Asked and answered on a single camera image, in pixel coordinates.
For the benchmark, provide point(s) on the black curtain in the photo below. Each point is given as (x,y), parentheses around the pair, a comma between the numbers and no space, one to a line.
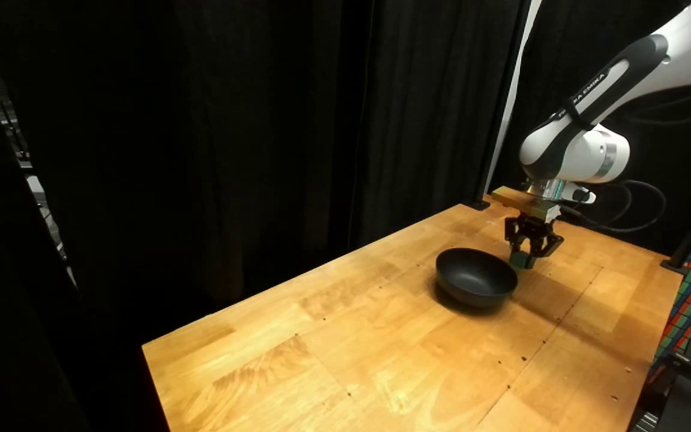
(240,120)

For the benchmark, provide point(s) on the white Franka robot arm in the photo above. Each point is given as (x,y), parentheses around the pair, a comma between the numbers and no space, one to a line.
(601,157)

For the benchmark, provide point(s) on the white frame pole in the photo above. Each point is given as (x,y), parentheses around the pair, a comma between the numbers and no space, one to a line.
(514,87)

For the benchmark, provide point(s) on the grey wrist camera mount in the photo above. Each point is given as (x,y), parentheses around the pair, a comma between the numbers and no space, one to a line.
(562,192)

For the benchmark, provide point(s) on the black equipment box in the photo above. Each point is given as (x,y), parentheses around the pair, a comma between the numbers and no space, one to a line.
(685,391)

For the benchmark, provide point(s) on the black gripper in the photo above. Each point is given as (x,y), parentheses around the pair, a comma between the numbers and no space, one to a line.
(532,222)

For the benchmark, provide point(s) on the black bowl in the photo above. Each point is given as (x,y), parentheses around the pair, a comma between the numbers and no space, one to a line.
(475,279)

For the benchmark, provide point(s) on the slanted metal frame strut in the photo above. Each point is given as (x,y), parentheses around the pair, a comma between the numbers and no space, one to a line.
(29,176)

